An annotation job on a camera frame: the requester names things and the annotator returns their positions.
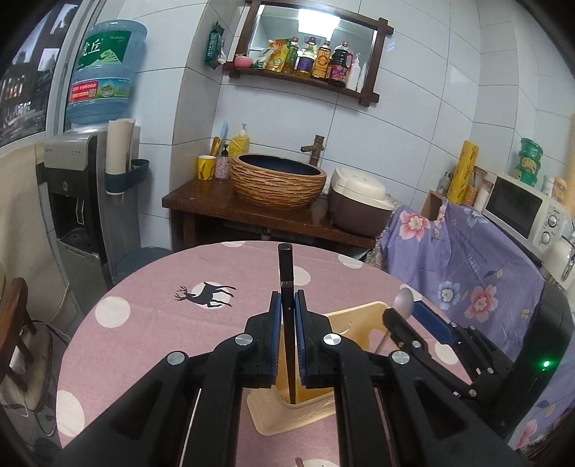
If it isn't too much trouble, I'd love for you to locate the woven pattern basin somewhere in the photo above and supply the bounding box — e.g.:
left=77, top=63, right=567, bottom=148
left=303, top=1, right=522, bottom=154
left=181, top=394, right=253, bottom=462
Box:
left=230, top=153, right=328, bottom=212

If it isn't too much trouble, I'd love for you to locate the yellow detergent bottle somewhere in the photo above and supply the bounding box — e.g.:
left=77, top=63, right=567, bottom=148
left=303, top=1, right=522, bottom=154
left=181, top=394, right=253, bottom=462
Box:
left=229, top=123, right=250, bottom=157

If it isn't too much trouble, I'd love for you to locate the wall poster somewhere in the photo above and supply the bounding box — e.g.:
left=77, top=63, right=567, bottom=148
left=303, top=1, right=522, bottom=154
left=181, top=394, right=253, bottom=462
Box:
left=0, top=0, right=82, bottom=149

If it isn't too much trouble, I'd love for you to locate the white plastic bottle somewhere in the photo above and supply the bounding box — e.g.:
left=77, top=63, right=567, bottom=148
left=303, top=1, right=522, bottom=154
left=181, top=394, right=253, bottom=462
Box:
left=346, top=53, right=367, bottom=92

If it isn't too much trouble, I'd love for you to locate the pink polka-dot tablecloth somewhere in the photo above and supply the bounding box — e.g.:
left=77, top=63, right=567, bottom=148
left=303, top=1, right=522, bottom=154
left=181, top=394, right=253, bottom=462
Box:
left=56, top=241, right=477, bottom=467

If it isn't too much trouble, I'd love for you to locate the yellow film roll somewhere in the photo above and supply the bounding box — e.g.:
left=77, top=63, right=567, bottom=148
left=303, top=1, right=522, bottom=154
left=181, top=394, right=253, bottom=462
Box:
left=447, top=140, right=478, bottom=205

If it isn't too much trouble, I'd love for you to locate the orange plastic utensil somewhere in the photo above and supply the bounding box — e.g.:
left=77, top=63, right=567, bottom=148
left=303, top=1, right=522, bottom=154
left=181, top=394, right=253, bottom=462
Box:
left=210, top=123, right=230, bottom=156

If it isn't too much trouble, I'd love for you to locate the grey round bin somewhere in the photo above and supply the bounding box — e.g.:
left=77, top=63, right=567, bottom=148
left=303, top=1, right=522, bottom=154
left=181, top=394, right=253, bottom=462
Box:
left=112, top=247, right=174, bottom=287

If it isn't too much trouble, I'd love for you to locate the white floor cable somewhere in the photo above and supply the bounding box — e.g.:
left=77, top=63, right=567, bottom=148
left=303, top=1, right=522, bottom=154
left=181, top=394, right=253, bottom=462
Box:
left=0, top=382, right=61, bottom=450

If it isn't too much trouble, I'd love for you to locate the dark wooden counter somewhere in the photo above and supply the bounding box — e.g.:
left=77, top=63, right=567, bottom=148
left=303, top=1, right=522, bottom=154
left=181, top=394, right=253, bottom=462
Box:
left=162, top=177, right=378, bottom=258

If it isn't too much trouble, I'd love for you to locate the silver metal spoon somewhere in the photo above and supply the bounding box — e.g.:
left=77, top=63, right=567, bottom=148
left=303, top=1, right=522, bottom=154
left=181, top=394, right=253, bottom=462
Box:
left=375, top=287, right=415, bottom=356

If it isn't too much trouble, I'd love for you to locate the beige cylinder tube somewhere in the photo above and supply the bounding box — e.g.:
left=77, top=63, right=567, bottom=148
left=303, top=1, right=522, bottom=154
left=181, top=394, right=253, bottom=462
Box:
left=106, top=118, right=137, bottom=176

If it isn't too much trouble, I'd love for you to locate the brown and cream rice cooker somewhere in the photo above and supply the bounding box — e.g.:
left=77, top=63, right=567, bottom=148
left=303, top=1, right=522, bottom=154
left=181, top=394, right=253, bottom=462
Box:
left=327, top=167, right=395, bottom=238

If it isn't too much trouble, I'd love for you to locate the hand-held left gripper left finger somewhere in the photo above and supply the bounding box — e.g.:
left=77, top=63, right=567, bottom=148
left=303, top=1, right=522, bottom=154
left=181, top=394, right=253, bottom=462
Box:
left=51, top=291, right=284, bottom=467

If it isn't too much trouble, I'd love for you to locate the blue-grey cup holder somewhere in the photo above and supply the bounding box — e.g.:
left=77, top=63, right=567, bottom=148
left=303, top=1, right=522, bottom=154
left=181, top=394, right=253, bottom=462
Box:
left=105, top=158, right=151, bottom=197

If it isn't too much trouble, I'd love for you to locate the yellow cup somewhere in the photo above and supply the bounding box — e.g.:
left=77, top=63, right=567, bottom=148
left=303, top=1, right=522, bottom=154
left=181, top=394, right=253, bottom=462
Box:
left=198, top=155, right=219, bottom=181

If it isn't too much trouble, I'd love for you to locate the white kettle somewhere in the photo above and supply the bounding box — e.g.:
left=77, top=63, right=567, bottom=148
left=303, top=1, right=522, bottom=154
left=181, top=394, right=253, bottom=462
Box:
left=543, top=237, right=575, bottom=289

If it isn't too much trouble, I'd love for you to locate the purple label sauce bottle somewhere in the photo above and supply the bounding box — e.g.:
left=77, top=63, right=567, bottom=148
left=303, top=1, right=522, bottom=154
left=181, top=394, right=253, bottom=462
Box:
left=296, top=36, right=318, bottom=78

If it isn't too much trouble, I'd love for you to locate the floral soap dispenser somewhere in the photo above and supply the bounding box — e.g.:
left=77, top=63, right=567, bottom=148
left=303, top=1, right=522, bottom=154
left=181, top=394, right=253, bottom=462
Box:
left=216, top=144, right=231, bottom=180

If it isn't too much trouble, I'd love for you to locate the green cap oil bottle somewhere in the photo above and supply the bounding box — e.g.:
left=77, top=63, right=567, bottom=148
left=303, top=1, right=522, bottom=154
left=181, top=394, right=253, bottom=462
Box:
left=283, top=37, right=300, bottom=75

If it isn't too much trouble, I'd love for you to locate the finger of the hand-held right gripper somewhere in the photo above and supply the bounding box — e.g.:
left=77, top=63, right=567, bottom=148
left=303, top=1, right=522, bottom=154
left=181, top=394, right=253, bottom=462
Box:
left=382, top=309, right=479, bottom=403
left=412, top=301, right=505, bottom=361

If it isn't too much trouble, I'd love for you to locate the yellow label sauce bottle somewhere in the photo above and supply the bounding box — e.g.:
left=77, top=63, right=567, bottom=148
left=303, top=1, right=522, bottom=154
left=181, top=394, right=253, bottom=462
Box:
left=312, top=40, right=333, bottom=82

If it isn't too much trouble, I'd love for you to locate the wooden chair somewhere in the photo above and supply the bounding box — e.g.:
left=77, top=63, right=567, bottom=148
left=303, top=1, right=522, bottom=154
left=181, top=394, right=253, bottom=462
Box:
left=0, top=277, right=55, bottom=405

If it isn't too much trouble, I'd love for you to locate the red label soy sauce bottle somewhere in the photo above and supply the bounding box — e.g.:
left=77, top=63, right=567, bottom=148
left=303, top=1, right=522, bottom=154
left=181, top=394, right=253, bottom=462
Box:
left=328, top=41, right=354, bottom=87

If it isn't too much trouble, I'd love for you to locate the wooden framed mirror shelf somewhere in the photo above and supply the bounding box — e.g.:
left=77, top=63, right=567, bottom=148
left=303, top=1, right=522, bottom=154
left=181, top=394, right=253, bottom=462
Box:
left=223, top=0, right=395, bottom=107

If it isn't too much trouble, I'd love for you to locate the blue water bottle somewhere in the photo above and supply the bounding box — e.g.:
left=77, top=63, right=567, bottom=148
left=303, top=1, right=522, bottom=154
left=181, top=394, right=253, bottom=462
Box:
left=66, top=20, right=148, bottom=131

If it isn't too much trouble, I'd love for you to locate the small wooden box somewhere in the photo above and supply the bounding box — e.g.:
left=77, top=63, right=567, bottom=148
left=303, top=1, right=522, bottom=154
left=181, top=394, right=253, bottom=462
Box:
left=427, top=189, right=450, bottom=221

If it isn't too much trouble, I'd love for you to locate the grey water dispenser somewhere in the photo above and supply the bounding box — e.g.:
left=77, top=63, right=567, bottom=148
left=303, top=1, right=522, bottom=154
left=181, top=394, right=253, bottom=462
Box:
left=36, top=130, right=113, bottom=288

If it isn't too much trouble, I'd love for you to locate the stack of green containers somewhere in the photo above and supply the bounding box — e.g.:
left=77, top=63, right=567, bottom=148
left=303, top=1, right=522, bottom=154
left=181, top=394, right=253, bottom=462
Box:
left=514, top=137, right=544, bottom=187

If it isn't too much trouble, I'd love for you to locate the white microwave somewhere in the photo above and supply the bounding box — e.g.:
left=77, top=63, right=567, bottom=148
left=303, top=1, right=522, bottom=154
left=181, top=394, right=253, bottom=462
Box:
left=483, top=173, right=572, bottom=253

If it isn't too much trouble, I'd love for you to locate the bronze faucet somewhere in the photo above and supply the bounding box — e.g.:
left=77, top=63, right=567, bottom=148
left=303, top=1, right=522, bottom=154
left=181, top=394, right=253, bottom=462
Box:
left=300, top=134, right=325, bottom=167

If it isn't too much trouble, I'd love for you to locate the green snack packet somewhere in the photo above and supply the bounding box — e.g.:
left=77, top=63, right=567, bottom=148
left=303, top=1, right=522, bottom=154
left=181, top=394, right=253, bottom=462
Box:
left=204, top=22, right=225, bottom=70

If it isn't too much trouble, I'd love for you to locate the beige plastic utensil holder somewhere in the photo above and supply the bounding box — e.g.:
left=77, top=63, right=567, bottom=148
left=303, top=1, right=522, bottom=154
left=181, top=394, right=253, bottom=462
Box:
left=246, top=301, right=390, bottom=436

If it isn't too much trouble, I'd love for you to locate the purple floral cloth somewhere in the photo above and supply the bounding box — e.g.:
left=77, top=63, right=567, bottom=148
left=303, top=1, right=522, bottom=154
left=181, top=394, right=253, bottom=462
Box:
left=366, top=200, right=575, bottom=454

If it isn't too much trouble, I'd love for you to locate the white jar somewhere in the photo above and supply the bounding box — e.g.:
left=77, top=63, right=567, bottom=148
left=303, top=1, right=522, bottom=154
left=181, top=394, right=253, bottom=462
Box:
left=473, top=173, right=493, bottom=213

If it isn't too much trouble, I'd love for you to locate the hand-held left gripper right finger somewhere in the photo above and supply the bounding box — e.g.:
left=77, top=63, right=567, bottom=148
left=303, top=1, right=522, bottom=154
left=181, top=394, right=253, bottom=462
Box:
left=294, top=291, right=532, bottom=467

